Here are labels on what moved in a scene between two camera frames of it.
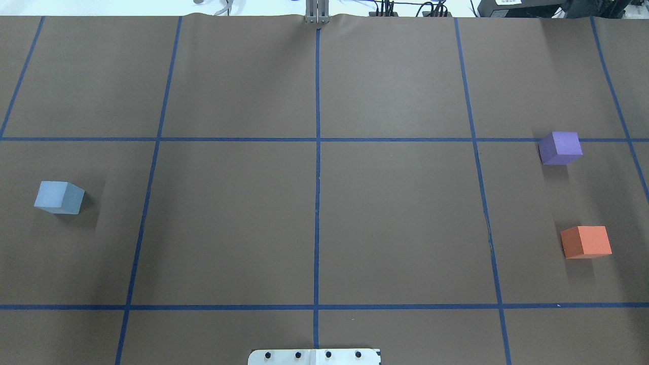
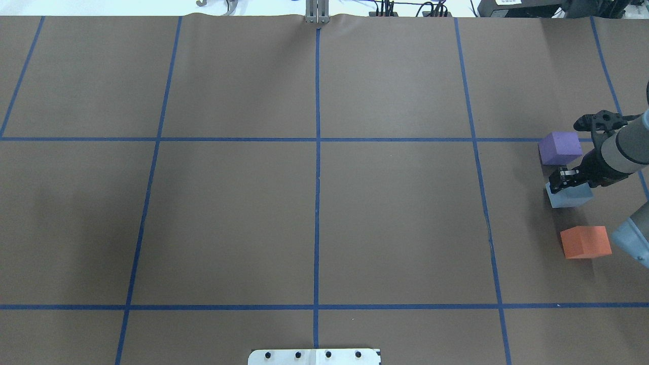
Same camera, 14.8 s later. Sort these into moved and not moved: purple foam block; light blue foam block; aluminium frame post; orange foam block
Moved: light blue foam block
Not moved: orange foam block; purple foam block; aluminium frame post
